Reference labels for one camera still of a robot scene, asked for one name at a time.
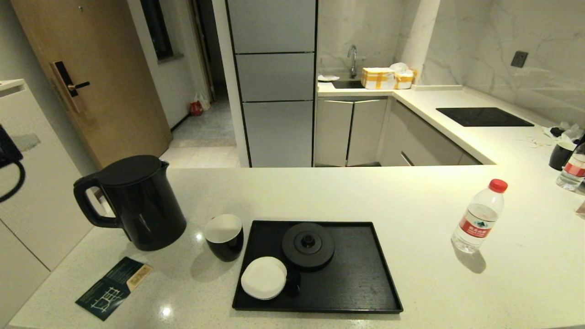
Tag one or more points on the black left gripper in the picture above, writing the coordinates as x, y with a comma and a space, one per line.
8, 148

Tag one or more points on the black electric kettle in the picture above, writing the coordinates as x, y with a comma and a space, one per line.
146, 210

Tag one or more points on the black cup white inside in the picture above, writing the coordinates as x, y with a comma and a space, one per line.
224, 235

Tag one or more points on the clear plastic water bottle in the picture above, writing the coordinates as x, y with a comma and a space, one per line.
477, 224
571, 175

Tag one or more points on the black kettle power base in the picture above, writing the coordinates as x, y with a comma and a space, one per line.
307, 249

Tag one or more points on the brown wooden door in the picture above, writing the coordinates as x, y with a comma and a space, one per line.
114, 91

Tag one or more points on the dark green folded brochure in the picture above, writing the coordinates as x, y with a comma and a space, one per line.
109, 288

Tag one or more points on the dark window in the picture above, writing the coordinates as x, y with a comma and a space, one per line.
157, 32

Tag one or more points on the red bag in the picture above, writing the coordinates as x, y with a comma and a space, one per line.
196, 109

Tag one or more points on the white shopping bag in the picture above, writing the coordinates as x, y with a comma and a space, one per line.
204, 99

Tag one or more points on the tall grey panel cabinet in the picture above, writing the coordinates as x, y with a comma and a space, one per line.
274, 77

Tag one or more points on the white round saucer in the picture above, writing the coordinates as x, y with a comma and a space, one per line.
263, 278

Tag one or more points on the white dish cloth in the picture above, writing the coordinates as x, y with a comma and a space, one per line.
328, 78

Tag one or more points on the grey sink base cabinet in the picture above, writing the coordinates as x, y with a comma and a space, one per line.
349, 131

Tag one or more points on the dark kitchen sink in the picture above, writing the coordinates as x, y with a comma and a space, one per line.
347, 84

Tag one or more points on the chrome kitchen faucet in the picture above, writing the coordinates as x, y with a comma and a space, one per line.
353, 63

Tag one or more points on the large yellow-taped cardboard box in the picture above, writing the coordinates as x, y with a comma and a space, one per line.
377, 78

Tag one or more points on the black rectangular serving tray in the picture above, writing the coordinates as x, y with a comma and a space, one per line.
365, 283

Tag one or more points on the crumpled white plastic bag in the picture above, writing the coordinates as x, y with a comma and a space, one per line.
400, 67

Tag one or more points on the small yellow-taped cardboard box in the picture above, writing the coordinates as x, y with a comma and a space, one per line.
405, 81

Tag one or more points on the grey counter drawer cabinet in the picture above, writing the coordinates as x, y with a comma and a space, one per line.
425, 143

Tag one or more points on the black induction cooktop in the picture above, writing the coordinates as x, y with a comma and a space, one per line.
483, 117

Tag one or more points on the black mug white rim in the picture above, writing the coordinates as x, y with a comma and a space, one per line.
560, 156

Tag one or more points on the crumpled clear wrappers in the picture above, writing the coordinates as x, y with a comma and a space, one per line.
571, 133

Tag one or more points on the brown object corner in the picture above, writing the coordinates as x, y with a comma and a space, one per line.
581, 209

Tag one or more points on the grey wall socket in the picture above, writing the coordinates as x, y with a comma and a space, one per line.
519, 59

